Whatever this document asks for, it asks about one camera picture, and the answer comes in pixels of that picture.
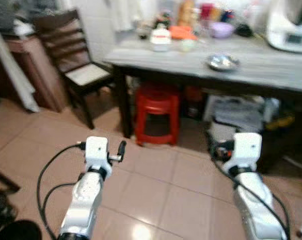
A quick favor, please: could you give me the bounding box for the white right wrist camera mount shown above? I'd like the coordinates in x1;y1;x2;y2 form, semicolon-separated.
223;132;263;174

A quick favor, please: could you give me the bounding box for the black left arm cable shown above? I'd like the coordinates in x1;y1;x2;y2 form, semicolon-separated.
36;142;88;240

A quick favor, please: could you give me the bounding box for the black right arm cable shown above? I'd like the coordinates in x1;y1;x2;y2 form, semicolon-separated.
207;131;292;239

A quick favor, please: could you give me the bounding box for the black equipment on floor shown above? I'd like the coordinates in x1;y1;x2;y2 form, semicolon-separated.
0;166;43;240

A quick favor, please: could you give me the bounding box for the brown wooden cabinet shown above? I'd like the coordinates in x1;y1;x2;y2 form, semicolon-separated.
0;34;68;114

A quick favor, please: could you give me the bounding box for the small pale cup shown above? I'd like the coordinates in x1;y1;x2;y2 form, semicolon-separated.
179;38;197;53

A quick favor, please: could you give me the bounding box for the orange bottle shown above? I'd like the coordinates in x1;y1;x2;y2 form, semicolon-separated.
177;0;195;28

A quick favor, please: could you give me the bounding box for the white lidded jar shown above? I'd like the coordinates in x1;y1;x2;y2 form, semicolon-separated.
149;27;172;53

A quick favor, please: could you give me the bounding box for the dark wooden chair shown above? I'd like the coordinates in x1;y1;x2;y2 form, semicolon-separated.
33;9;118;130

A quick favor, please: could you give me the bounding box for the red container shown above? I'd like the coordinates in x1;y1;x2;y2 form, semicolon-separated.
199;2;215;22

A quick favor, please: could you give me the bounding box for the white hanging cloth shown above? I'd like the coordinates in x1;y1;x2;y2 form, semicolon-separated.
110;0;158;32

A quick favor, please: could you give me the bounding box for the purple plastic bowl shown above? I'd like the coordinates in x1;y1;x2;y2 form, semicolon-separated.
209;21;236;40

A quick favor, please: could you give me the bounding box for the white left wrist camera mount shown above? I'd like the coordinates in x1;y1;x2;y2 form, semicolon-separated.
84;136;114;176

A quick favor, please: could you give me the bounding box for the orange plastic item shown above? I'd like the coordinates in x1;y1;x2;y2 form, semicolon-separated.
168;24;198;41

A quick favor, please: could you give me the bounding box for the grey top wooden table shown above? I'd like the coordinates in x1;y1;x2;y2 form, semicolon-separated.
103;34;302;173

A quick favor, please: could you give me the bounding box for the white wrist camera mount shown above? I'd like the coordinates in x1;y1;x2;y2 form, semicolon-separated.
223;132;263;174
84;136;114;176

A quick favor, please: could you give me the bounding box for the red plastic stool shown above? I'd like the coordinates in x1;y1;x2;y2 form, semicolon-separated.
134;84;181;147

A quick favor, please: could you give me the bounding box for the white kitchen appliance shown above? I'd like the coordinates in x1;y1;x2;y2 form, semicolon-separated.
264;0;302;54

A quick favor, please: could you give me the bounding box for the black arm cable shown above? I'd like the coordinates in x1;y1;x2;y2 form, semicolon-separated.
207;131;292;239
36;142;88;240

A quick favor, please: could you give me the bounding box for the white leaning board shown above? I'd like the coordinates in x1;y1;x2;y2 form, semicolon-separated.
0;22;40;114

